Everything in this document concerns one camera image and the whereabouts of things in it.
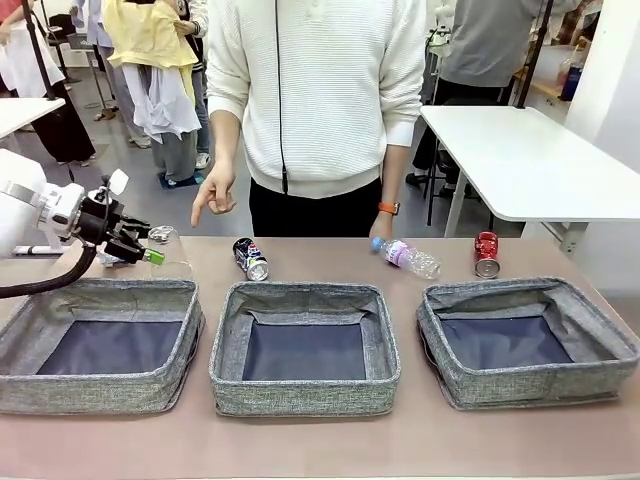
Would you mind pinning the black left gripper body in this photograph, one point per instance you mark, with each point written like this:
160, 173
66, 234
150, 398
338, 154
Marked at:
100, 220

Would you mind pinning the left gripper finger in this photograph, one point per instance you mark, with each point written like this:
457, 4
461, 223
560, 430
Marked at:
134, 227
127, 250

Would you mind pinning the clear plastic cup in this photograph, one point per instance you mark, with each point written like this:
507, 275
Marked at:
175, 257

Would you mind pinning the crushed blue Pepsi can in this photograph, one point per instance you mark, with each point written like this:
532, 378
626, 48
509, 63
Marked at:
250, 257

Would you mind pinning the clear plastic water bottle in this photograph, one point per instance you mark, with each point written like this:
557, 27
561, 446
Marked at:
410, 259

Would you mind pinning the crushed red cola can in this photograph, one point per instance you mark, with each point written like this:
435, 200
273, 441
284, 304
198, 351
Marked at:
486, 250

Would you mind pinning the person's left forearm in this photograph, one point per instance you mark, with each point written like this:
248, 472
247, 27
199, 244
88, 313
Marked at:
392, 175

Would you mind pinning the person's right forearm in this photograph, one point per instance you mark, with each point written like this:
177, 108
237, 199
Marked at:
225, 140

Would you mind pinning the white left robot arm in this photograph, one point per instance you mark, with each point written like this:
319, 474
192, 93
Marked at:
20, 210

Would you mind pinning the person's right hand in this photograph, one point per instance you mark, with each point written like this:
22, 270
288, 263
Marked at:
220, 187

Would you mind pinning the person's left hand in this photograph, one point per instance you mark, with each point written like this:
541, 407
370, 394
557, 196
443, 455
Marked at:
384, 226

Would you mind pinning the blue floor mat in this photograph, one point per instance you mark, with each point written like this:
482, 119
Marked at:
190, 179

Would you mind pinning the bystander in faded jeans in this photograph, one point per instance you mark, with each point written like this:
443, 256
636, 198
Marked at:
172, 160

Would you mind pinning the bystander in black trousers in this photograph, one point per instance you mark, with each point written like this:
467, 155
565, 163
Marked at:
65, 130

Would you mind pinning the white cloth garment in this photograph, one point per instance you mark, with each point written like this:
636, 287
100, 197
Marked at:
160, 110

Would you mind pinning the bystander in light trousers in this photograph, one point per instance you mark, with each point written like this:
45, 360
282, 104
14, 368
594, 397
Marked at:
120, 100

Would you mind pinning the grey fabric storage basket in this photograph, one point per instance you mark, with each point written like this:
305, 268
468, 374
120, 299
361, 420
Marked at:
525, 385
100, 395
300, 395

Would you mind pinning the black stand pole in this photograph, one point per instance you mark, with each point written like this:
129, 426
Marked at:
40, 55
534, 55

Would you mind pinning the yellow cloth garment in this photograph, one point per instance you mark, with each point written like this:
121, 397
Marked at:
145, 40

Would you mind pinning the person in white sweater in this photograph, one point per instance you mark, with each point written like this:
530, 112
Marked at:
320, 100

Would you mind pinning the bystander in grey shirt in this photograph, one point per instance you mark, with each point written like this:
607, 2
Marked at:
480, 40

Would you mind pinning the large white table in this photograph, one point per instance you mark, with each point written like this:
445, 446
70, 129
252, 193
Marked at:
525, 160

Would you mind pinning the translucent plastic storage box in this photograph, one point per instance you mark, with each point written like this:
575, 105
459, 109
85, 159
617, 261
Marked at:
547, 65

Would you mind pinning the dark blue bottle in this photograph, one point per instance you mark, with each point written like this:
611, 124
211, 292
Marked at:
571, 80

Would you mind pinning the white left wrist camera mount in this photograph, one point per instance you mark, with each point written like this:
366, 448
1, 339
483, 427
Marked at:
118, 181

